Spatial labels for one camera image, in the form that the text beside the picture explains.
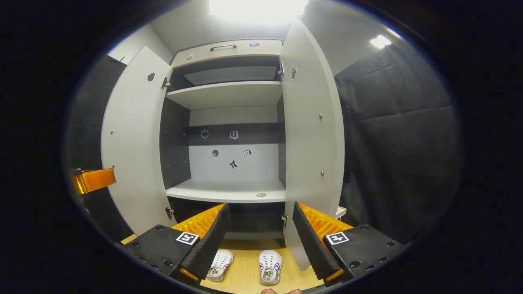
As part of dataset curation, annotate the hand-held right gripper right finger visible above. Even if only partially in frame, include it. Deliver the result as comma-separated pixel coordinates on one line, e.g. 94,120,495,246
292,201,409,286

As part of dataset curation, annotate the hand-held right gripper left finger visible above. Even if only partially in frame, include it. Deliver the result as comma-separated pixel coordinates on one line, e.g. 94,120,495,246
118,203,230,285

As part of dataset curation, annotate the white shoe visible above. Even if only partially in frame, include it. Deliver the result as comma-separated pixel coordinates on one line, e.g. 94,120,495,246
206,249,234,282
259,249,283,286

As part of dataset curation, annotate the black backdrop cloth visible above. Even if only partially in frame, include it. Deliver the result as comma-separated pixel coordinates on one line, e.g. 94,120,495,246
65,43,464,245

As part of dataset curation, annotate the ceiling light panel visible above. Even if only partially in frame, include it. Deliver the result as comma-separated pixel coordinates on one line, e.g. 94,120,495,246
208,0,309,23
370,35,393,49

